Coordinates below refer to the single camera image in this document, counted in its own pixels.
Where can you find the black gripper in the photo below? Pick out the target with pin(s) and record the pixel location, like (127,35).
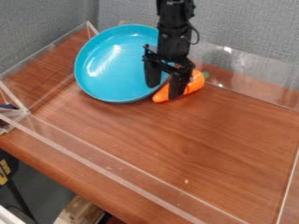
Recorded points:
(174,45)

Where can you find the orange toy carrot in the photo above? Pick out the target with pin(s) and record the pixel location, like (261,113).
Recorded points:
(197,83)

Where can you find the blue plate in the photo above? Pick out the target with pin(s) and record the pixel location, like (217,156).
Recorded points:
(109,67)

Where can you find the black yellow clamp tool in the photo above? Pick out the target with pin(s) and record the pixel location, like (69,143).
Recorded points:
(9,162)

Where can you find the wooden crate under table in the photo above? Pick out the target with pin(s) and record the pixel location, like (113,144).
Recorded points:
(79,212)

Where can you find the clear acrylic enclosure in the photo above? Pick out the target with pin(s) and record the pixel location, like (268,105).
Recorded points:
(212,159)

